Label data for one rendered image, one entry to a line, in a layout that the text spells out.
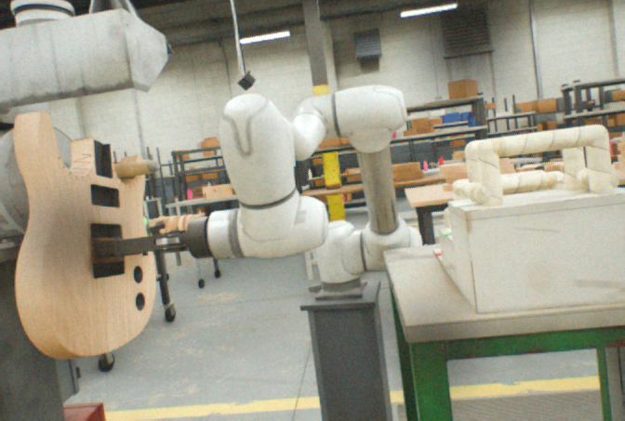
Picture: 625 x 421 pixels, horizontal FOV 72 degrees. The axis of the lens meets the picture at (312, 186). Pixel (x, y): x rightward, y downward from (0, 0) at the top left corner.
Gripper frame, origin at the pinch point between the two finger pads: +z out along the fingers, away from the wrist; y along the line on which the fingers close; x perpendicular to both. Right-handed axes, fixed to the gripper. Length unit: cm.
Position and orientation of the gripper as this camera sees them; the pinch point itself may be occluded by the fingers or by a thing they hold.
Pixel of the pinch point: (110, 249)
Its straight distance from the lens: 90.4
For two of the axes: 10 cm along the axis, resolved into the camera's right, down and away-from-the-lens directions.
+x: -1.2, -9.8, 1.2
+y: 1.2, 1.1, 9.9
